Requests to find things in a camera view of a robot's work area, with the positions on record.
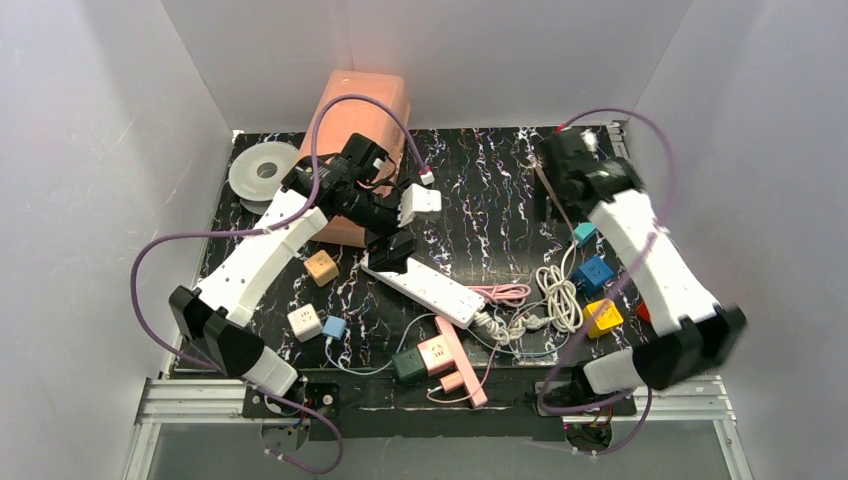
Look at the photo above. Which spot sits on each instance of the pink usb charger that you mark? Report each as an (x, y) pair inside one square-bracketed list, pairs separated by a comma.
[(451, 382)]

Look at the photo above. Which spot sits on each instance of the grey filament spool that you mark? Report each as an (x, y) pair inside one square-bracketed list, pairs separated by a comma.
[(255, 175)]

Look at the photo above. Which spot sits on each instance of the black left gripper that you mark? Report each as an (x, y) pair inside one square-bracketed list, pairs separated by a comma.
[(390, 245)]

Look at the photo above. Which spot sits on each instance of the white power strip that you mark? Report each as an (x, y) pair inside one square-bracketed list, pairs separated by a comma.
[(440, 294)]

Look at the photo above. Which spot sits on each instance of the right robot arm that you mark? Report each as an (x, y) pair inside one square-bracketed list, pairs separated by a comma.
[(694, 333)]

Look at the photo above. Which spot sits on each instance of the blue cube socket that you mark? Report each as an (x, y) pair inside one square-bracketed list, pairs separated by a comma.
[(591, 276)]

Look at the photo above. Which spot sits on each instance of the pink cube socket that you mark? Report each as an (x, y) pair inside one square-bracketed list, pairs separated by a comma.
[(436, 355)]

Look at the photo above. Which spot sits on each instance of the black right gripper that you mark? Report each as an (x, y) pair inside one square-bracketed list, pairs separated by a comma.
[(553, 170)]

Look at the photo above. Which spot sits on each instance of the dark green cube socket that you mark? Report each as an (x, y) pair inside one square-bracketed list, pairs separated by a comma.
[(409, 366)]

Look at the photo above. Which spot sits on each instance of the white cube socket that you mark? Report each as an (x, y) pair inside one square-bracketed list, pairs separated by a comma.
[(305, 322)]

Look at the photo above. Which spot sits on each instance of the red cube socket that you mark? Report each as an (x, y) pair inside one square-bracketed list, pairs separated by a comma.
[(643, 313)]

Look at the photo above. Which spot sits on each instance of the yellow cube socket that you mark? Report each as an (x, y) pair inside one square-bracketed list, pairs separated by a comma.
[(601, 317)]

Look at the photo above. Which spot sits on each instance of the aluminium frame rail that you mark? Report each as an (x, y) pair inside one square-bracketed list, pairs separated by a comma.
[(695, 334)]

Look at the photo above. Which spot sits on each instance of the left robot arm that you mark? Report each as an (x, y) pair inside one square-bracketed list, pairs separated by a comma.
[(314, 190)]

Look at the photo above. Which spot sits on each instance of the pink plastic storage box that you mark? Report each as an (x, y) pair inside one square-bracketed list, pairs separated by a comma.
[(349, 124)]

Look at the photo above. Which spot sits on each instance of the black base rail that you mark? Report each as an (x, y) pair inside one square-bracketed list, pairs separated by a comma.
[(378, 406)]

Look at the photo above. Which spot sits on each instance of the tan cube socket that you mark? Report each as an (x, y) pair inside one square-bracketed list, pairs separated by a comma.
[(321, 267)]

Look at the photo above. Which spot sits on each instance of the teal power strip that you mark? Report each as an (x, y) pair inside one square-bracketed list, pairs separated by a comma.
[(583, 233)]

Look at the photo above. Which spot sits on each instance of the light blue plug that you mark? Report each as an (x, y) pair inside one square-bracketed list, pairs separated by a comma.
[(334, 328)]

